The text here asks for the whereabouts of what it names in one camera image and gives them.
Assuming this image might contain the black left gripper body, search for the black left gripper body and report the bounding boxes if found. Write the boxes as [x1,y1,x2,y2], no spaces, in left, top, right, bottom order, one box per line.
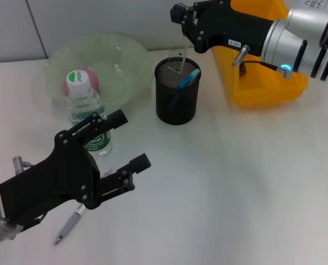
[0,131,103,231]

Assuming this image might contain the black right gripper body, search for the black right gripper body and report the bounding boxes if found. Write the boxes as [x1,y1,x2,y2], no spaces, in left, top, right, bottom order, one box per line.
[192,0,274,56]

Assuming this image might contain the clear plastic water bottle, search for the clear plastic water bottle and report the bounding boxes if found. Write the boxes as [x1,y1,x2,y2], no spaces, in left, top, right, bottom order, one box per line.
[66,69,112,155]

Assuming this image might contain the clear plastic ruler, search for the clear plastic ruler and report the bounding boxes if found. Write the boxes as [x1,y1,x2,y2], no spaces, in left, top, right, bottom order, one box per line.
[168,35,189,75]

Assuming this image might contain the pink peach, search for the pink peach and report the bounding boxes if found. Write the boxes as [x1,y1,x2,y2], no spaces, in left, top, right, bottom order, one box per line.
[63,68,100,94]

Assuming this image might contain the blue scissors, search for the blue scissors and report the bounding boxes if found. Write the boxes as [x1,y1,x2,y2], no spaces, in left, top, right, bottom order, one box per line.
[168,68,202,111]

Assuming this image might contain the grey mechanical pen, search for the grey mechanical pen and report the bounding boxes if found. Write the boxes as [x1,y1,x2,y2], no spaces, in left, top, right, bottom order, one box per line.
[53,170,112,246]

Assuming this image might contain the green glass fruit plate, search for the green glass fruit plate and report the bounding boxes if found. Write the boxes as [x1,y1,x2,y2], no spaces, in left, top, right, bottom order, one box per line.
[44,33,153,111]

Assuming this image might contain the black mesh pen holder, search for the black mesh pen holder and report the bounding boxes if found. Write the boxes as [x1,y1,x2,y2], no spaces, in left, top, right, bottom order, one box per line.
[154,56,202,125]

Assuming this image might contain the yellow plastic bin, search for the yellow plastic bin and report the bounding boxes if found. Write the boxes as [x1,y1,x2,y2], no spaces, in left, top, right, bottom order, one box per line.
[213,0,309,107]

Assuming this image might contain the right gripper cable with plug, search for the right gripper cable with plug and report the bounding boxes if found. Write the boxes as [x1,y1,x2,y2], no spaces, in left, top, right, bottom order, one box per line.
[232,44,293,80]

